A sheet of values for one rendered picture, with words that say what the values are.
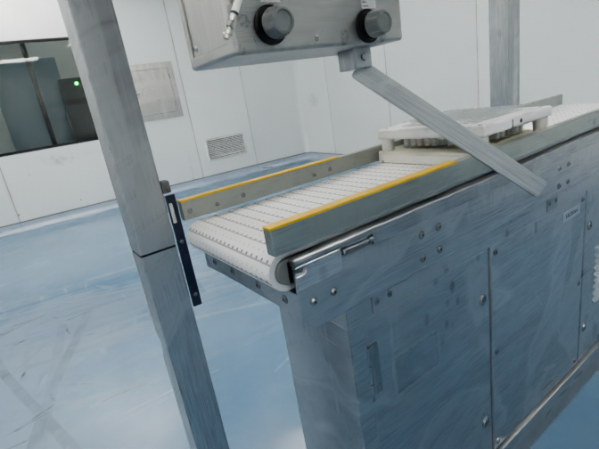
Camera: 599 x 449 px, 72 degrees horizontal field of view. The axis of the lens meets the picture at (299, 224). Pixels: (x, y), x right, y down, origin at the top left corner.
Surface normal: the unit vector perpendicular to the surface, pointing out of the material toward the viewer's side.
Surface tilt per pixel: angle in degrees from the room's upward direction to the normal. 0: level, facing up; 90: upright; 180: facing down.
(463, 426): 90
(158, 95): 90
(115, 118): 90
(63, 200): 90
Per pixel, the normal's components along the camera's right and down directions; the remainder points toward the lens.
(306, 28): 0.58, 0.15
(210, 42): -0.80, 0.29
